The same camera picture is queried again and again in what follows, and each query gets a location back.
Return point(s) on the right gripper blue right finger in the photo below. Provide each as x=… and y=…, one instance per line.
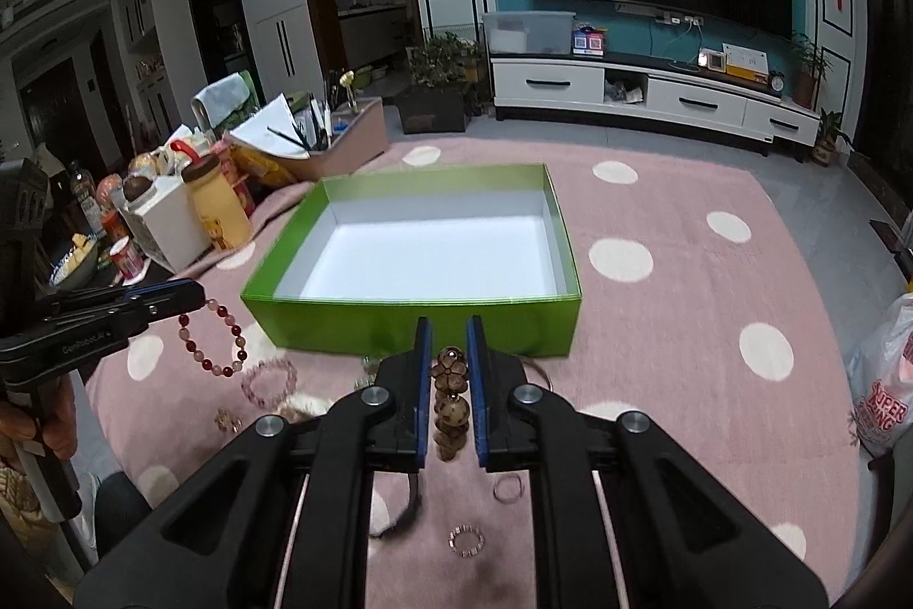
x=477, y=358

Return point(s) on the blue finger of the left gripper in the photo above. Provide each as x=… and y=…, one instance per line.
x=164, y=300

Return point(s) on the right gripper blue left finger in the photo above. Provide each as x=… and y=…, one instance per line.
x=422, y=351

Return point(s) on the left hand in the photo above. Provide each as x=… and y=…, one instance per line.
x=56, y=426

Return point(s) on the white paper box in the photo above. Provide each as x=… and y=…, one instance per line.
x=161, y=215

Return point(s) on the green cardboard box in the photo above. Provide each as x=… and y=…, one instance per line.
x=363, y=258

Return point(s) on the yellow bear bottle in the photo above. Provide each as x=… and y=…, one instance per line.
x=216, y=204

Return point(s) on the white paper sheet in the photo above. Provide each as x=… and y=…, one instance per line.
x=271, y=131

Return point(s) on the pink desk organizer box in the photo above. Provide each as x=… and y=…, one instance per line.
x=363, y=140

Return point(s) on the pink polka dot tablecloth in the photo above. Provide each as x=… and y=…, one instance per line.
x=697, y=308

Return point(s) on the potted plant in black box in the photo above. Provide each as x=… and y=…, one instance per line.
x=444, y=89

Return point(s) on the white TV cabinet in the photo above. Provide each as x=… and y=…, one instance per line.
x=624, y=90

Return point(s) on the clear plastic storage bin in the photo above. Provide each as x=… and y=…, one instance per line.
x=529, y=32

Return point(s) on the red blue small box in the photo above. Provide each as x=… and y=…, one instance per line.
x=588, y=41

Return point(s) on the yellow white calendar card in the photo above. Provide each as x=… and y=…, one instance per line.
x=745, y=63

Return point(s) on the small black alarm clock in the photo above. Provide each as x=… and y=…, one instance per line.
x=776, y=83

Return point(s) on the small floor potted plant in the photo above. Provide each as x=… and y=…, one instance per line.
x=829, y=137

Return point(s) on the white plastic shopping bag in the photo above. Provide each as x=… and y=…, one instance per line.
x=879, y=370

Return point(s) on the potted plant on cabinet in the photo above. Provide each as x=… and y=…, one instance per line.
x=809, y=68

